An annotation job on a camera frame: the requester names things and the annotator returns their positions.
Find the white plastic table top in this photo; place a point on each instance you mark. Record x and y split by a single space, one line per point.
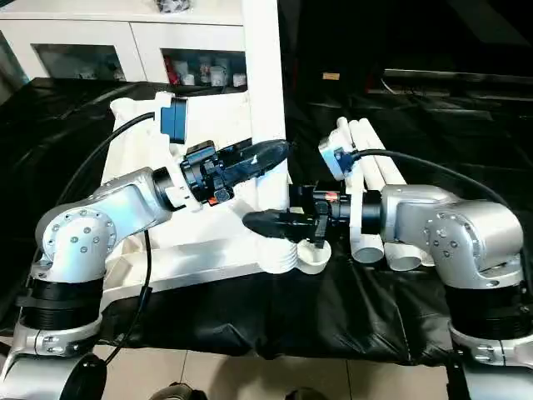
208 250

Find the black work mat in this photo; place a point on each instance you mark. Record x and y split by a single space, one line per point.
42 133

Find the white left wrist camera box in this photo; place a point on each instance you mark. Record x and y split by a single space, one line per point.
173 117

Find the white plastic table leg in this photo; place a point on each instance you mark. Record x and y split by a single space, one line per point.
404 254
366 246
371 137
262 75

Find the grey plush toy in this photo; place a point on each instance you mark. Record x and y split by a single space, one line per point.
173 5

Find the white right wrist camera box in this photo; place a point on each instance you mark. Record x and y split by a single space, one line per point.
337 158

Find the toy figures behind cabinet glass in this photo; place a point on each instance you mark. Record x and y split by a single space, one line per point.
204 73

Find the silver left leg black foot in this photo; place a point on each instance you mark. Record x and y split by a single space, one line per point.
185 392

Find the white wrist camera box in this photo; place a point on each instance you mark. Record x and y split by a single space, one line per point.
173 117
337 158

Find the white cabinet with glass doors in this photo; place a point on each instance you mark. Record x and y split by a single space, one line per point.
100 37

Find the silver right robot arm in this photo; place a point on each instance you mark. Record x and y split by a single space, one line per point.
466 242

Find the black tv cabinet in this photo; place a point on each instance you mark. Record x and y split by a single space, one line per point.
416 37

